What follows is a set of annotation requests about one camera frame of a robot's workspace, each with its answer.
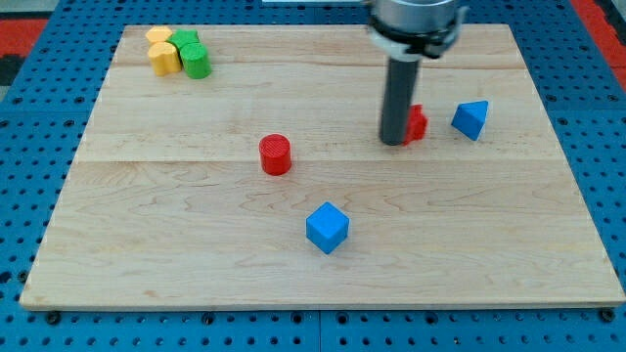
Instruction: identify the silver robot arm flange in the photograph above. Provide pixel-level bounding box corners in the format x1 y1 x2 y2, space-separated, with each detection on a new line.
367 0 469 63

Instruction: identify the red star block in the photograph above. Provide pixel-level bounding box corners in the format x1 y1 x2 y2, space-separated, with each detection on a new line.
402 105 428 146

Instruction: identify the green star block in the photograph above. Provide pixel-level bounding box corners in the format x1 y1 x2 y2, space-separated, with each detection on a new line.
167 29 200 51

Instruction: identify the light wooden board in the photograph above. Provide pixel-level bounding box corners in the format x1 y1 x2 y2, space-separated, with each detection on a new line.
20 24 625 311

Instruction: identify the red cylinder block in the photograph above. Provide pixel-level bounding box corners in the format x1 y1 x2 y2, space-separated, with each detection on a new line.
258 134 291 176

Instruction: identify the blue cube block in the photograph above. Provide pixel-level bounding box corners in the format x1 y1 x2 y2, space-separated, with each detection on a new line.
305 202 350 254

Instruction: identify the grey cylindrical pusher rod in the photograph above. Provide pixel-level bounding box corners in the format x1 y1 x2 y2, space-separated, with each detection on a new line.
379 58 420 146

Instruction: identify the blue triangular prism block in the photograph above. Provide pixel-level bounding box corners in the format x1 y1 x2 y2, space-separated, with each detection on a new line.
451 101 489 141

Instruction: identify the green cylinder block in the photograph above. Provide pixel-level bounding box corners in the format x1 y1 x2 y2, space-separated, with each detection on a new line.
180 42 212 79

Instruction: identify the yellow hexagon block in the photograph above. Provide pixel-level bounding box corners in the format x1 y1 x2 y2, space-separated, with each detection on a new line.
145 25 173 46

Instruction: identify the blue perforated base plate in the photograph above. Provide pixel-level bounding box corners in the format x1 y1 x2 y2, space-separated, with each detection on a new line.
1 0 625 351

